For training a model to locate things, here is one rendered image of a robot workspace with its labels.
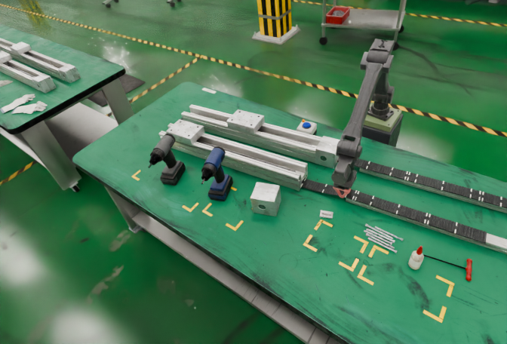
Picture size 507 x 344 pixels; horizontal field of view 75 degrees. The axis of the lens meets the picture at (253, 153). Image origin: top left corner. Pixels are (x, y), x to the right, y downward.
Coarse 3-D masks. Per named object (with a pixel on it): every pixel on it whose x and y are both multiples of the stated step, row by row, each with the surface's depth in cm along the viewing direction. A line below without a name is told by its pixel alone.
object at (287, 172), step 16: (176, 144) 173; (192, 144) 165; (208, 144) 168; (224, 144) 164; (240, 144) 161; (224, 160) 160; (240, 160) 153; (256, 160) 155; (272, 160) 153; (288, 160) 149; (256, 176) 155; (272, 176) 148; (288, 176) 142; (304, 176) 147
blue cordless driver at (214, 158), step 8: (216, 152) 138; (224, 152) 142; (208, 160) 135; (216, 160) 135; (208, 168) 132; (216, 168) 135; (208, 176) 131; (216, 176) 141; (224, 176) 147; (216, 184) 145; (224, 184) 145; (208, 192) 145; (216, 192) 144; (224, 192) 144; (216, 200) 147; (224, 200) 145
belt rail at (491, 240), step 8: (352, 200) 136; (368, 208) 134; (376, 208) 132; (392, 216) 130; (400, 216) 128; (416, 224) 127; (424, 224) 125; (448, 232) 121; (464, 240) 120; (472, 240) 118; (488, 240) 116; (496, 240) 115; (504, 240) 115; (496, 248) 115; (504, 248) 113
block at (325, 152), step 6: (324, 138) 155; (330, 138) 155; (318, 144) 153; (324, 144) 152; (330, 144) 152; (336, 144) 151; (318, 150) 150; (324, 150) 149; (330, 150) 149; (318, 156) 153; (324, 156) 151; (330, 156) 149; (336, 156) 152; (318, 162) 155; (324, 162) 153; (330, 162) 151
